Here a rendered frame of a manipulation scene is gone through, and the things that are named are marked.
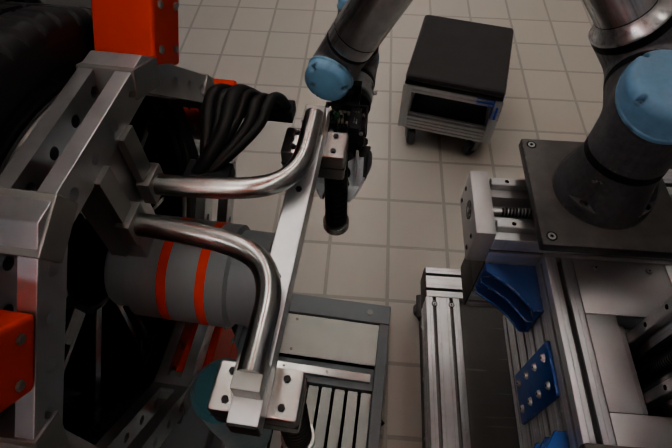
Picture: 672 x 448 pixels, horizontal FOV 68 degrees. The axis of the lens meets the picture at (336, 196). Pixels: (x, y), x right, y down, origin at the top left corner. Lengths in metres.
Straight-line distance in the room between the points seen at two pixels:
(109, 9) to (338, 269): 1.21
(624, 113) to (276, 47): 1.95
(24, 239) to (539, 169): 0.74
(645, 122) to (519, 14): 2.16
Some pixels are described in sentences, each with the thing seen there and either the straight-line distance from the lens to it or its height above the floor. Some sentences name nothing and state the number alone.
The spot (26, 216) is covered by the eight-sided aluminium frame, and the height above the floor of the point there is 1.12.
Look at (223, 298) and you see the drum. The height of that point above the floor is 0.89.
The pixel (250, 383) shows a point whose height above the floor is 1.00.
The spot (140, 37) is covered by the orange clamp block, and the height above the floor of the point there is 1.12.
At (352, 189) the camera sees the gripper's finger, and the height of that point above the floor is 0.84.
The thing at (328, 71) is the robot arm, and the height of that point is 0.98.
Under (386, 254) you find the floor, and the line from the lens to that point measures 1.70.
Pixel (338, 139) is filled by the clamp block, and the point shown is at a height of 0.95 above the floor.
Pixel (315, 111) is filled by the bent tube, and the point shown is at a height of 1.01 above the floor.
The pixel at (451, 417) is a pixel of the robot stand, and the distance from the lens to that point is 1.29.
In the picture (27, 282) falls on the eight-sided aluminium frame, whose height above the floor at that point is 1.08.
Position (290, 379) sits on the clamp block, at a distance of 0.53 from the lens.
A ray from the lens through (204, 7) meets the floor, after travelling 2.85.
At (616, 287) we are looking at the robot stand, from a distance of 0.94.
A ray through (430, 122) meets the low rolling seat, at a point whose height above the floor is 0.14.
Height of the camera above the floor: 1.46
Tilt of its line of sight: 53 degrees down
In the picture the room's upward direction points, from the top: straight up
